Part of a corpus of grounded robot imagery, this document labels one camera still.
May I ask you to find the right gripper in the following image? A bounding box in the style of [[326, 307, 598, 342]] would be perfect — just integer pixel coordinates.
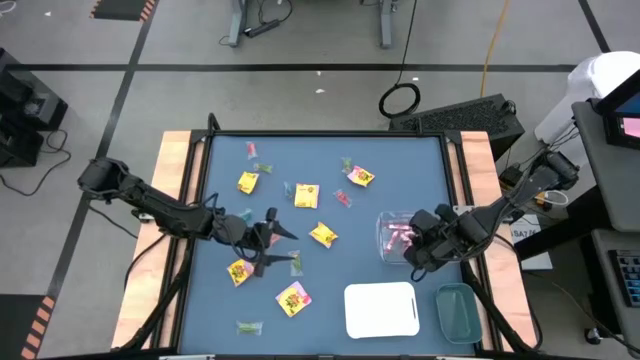
[[402, 202, 471, 281]]

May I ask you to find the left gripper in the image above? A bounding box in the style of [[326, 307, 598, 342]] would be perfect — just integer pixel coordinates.
[[221, 207, 300, 279]]

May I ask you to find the large yellow pink candy packet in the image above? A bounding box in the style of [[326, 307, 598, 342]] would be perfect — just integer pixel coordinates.
[[273, 280, 313, 319]]

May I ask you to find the small yellow candy packet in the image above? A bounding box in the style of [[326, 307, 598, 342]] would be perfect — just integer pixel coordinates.
[[236, 171, 260, 195]]

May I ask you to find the clear plastic container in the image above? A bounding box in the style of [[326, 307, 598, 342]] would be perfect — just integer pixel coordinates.
[[374, 209, 464, 265]]

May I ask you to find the teal plastic bin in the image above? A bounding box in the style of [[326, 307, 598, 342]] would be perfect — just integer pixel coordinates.
[[434, 282, 484, 346]]

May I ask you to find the white plastic bin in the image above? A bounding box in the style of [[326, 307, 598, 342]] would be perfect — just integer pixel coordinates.
[[342, 281, 421, 340]]

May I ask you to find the black power brick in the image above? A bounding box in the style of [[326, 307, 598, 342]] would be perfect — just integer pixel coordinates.
[[499, 164, 524, 187]]

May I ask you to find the wooden table side board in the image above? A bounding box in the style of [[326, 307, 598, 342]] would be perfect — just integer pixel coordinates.
[[446, 130, 539, 351], [110, 130, 207, 350]]

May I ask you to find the white paper sheet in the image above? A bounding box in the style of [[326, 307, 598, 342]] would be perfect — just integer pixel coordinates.
[[509, 214, 554, 272]]

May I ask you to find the black computer tower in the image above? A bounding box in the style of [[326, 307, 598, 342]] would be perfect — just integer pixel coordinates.
[[388, 93, 526, 161]]

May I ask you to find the gray desk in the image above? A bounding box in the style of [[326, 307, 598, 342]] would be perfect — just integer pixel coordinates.
[[572, 99, 640, 234], [589, 228, 640, 346]]

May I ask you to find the black keyboard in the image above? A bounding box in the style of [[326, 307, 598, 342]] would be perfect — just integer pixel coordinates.
[[608, 248, 640, 309]]

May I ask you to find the white plastic cover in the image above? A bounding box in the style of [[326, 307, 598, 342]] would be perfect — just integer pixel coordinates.
[[533, 50, 640, 173]]

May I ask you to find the black power strip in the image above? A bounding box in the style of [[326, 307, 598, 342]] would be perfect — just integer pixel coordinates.
[[243, 18, 281, 39]]

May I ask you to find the gray desk leg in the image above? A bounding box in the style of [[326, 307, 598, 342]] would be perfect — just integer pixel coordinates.
[[227, 0, 250, 49], [377, 0, 396, 50]]

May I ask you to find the black monitor lit screen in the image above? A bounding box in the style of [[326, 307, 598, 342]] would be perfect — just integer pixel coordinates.
[[594, 69, 640, 151]]

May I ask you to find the black hazard striped mat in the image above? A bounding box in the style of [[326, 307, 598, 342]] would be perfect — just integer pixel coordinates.
[[89, 0, 159, 22], [0, 293, 57, 360]]

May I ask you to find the black equipment case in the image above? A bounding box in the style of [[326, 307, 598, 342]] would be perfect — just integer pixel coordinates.
[[0, 47, 69, 169]]

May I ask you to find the white cable loop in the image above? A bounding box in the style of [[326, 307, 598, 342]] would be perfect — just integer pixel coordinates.
[[542, 188, 570, 208]]

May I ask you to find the black hanging coiled cable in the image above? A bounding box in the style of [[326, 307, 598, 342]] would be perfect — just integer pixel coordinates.
[[377, 0, 422, 120]]

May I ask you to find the yellow hanging cable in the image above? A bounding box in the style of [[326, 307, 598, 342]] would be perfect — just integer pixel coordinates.
[[479, 0, 512, 99]]

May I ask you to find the black floor cable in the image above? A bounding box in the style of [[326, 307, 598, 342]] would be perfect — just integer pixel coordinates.
[[0, 128, 73, 197]]

